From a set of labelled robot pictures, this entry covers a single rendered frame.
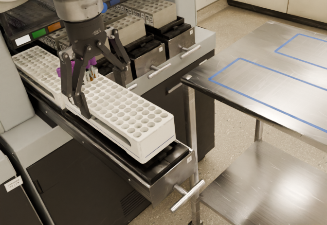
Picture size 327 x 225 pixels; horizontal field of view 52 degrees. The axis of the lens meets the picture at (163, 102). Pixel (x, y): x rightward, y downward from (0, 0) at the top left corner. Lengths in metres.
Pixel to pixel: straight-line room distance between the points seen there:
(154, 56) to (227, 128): 0.97
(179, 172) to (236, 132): 1.25
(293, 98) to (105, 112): 0.45
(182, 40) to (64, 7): 0.64
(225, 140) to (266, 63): 0.98
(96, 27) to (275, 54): 0.57
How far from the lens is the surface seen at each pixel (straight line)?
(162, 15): 1.22
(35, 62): 1.06
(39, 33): 0.94
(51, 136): 1.00
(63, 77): 0.71
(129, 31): 1.13
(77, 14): 0.65
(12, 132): 1.04
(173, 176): 0.73
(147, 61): 1.11
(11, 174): 1.01
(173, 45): 1.19
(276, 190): 1.36
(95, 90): 0.81
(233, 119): 2.05
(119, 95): 0.78
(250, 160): 1.44
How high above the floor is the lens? 1.34
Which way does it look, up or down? 38 degrees down
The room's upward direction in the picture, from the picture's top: 7 degrees counter-clockwise
